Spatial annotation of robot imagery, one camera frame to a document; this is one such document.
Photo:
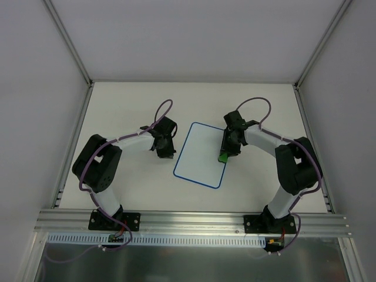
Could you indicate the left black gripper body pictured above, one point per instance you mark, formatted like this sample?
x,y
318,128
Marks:
x,y
165,148

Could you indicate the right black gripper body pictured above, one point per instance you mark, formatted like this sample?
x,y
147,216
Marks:
x,y
230,147

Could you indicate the green whiteboard eraser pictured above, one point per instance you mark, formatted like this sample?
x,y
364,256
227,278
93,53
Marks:
x,y
223,158

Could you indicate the blue-framed small whiteboard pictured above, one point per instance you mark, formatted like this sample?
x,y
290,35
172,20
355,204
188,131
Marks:
x,y
198,159

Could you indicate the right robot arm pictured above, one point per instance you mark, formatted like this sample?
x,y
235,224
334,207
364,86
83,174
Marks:
x,y
298,168

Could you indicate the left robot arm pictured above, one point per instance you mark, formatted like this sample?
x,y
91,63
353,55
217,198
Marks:
x,y
97,163

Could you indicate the right table edge rail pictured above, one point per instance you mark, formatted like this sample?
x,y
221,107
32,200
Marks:
x,y
309,132

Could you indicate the table edge rail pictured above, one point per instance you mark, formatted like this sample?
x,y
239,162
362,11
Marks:
x,y
309,132
67,160

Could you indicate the left table edge rail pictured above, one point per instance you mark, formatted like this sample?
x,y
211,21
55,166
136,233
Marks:
x,y
67,160

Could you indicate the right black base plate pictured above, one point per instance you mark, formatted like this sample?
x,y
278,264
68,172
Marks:
x,y
259,224

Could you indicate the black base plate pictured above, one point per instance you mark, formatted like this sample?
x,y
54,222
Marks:
x,y
259,224
99,222

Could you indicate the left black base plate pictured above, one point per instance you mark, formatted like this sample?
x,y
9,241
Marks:
x,y
99,222

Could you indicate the aluminium mounting rail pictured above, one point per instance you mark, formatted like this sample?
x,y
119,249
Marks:
x,y
193,223

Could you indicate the white slotted cable duct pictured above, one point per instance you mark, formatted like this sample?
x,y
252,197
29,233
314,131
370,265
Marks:
x,y
156,240

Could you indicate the right aluminium frame post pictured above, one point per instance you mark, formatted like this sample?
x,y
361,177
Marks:
x,y
335,21

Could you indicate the aluminium frame post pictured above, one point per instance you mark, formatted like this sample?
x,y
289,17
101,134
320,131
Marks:
x,y
56,19
335,21

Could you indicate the left aluminium frame post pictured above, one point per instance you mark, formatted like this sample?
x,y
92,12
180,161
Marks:
x,y
56,19

